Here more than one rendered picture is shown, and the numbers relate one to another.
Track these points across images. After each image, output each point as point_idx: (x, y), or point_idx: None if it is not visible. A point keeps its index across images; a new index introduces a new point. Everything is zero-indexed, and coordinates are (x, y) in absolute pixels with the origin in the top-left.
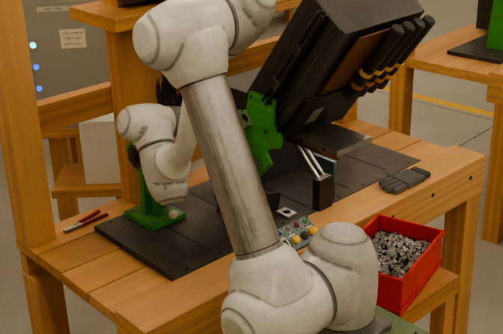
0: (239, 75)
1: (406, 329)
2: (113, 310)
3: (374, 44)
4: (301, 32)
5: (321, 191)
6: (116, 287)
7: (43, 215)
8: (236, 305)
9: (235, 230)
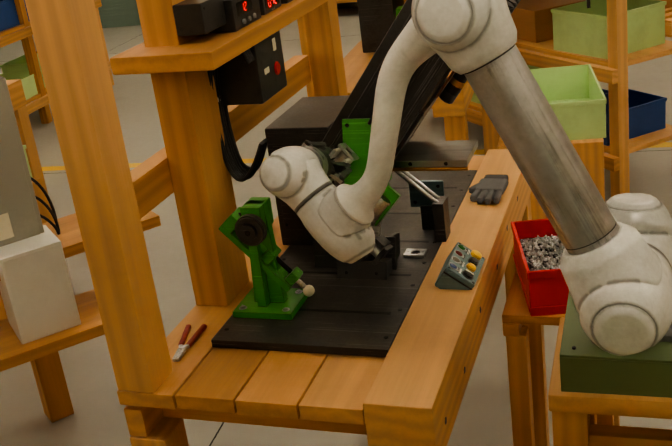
0: (284, 116)
1: None
2: (353, 407)
3: None
4: None
5: (444, 216)
6: (324, 387)
7: (159, 342)
8: (620, 297)
9: (579, 217)
